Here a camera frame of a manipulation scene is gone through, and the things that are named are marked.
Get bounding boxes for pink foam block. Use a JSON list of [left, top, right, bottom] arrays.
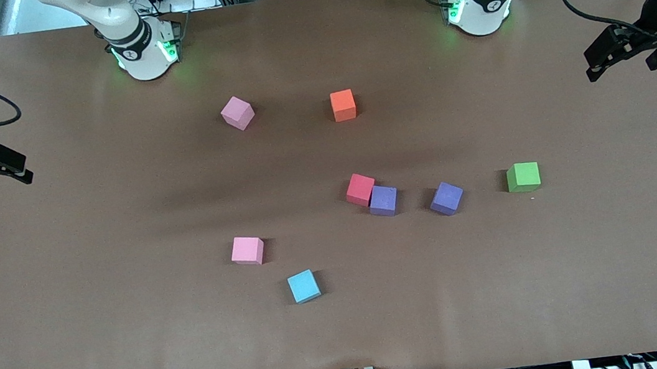
[[219, 94, 257, 133], [229, 234, 267, 268]]

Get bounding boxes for purple foam block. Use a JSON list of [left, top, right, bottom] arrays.
[[427, 179, 467, 218], [367, 183, 401, 219]]

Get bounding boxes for orange foam block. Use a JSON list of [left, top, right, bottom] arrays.
[[330, 88, 358, 123]]

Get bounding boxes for red foam block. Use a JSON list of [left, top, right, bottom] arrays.
[[343, 171, 379, 210]]

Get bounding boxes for green foam block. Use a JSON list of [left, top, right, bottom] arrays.
[[505, 161, 543, 195]]

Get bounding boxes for blue foam block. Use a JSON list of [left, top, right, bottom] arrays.
[[287, 268, 323, 306]]

